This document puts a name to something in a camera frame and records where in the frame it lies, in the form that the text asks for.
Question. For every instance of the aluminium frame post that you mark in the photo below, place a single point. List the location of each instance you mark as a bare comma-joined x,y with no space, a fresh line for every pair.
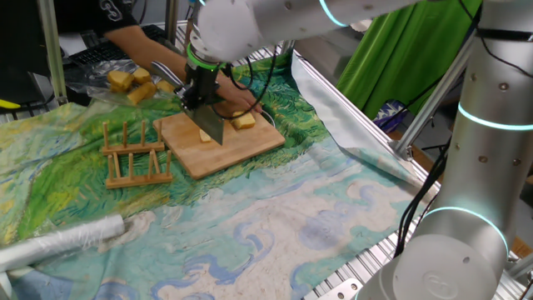
52,50
171,16
433,100

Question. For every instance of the bare person hand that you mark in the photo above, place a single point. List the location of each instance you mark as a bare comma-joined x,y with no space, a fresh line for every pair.
239,98

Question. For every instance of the blue patterned bag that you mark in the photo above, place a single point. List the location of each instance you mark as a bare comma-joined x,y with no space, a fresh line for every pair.
389,116

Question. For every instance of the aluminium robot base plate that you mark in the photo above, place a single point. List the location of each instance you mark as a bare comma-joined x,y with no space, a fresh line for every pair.
339,291

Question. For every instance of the grey metal box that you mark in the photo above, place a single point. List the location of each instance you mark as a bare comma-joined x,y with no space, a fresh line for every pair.
329,62

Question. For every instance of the steel cleaver knife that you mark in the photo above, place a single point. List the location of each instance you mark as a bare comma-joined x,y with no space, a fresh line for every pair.
208,125

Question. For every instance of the bamboo cutting board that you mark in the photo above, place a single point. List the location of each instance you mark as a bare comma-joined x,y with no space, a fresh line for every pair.
250,146

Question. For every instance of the thin potato slice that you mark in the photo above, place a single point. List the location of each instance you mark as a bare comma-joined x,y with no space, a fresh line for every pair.
205,136

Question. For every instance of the white paper sheet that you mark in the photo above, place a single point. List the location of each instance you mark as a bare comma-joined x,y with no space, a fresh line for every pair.
68,46

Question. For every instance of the plastic wrap roll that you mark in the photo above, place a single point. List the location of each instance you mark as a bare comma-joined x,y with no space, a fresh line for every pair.
62,243

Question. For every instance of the yellow food chunks pile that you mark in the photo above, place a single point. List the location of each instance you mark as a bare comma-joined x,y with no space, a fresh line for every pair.
121,79

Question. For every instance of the black monitor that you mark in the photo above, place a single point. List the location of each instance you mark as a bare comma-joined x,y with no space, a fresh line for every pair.
18,33

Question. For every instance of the clear plastic bag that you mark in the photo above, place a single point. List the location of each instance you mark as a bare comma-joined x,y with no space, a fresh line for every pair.
91,93

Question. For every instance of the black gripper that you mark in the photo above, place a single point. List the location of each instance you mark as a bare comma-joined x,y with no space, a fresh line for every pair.
202,83

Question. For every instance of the wooden peg rack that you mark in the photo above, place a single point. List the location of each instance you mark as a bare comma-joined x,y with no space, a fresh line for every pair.
137,181

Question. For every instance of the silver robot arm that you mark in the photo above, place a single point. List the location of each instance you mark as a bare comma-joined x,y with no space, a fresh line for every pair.
487,175

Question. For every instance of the green fabric curtain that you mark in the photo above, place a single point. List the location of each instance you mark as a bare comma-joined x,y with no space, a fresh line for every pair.
395,62

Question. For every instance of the black t-shirt torso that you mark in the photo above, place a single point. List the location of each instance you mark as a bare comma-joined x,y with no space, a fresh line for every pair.
96,14

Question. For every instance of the black keyboard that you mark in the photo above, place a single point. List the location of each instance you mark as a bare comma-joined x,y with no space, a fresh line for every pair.
89,52

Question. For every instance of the painted landscape tablecloth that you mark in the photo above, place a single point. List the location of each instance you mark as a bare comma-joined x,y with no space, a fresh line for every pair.
270,233

